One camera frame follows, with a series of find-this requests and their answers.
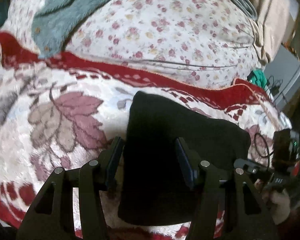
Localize black pants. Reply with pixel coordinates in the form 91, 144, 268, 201
118, 92, 251, 226

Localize right hand white glove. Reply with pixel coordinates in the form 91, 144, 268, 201
254, 179, 290, 225

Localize green cloth item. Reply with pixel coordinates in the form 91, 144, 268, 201
247, 69, 268, 89

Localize red white floral blanket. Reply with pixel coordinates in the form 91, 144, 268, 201
0, 32, 287, 239

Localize white floral quilt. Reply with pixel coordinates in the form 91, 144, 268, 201
2, 0, 268, 91

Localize teal fleece garment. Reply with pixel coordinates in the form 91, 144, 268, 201
32, 0, 110, 59

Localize black braided cable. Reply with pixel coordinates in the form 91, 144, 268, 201
253, 132, 276, 168

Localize black camera box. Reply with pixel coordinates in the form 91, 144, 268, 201
272, 129, 300, 177

